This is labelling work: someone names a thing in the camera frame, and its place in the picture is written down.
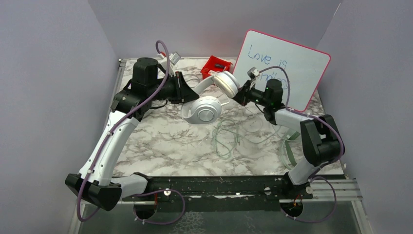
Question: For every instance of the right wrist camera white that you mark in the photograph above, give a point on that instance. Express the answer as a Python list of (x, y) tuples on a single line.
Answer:
[(253, 74)]

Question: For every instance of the white headphones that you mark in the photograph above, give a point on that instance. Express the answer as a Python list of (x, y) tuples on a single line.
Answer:
[(206, 110)]

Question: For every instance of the red plastic bin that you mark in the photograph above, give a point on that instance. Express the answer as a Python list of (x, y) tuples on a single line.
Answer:
[(213, 65)]

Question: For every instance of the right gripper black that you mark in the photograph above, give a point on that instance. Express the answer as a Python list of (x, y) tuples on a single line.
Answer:
[(242, 94)]

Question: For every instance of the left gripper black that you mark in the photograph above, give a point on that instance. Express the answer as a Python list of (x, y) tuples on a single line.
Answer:
[(183, 93)]

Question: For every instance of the aluminium frame rail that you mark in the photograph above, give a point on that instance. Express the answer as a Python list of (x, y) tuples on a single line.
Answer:
[(345, 190)]

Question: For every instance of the pink framed whiteboard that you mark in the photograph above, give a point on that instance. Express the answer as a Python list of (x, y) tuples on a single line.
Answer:
[(299, 68)]

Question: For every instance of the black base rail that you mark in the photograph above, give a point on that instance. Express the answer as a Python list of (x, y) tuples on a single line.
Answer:
[(219, 193)]

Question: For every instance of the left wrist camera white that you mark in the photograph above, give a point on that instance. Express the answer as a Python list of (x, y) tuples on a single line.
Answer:
[(173, 59)]

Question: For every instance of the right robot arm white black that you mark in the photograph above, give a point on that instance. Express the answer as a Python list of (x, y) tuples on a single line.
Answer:
[(321, 141)]

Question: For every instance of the green headphones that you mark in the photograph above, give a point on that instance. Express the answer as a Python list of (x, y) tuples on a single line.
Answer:
[(286, 154)]

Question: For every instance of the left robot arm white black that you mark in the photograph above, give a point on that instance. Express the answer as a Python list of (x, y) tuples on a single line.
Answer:
[(150, 81)]

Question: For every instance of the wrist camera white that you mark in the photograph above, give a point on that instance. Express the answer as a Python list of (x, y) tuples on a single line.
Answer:
[(253, 74), (173, 59)]

